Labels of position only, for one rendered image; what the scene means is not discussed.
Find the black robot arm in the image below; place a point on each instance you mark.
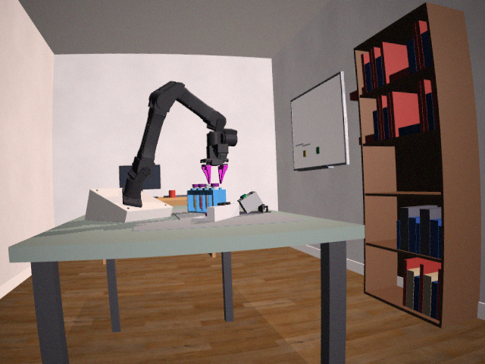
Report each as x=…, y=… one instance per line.
x=162, y=101

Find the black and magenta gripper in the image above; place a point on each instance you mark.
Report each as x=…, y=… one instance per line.
x=214, y=162

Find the blue tube rack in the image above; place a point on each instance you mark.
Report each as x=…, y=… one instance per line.
x=217, y=195

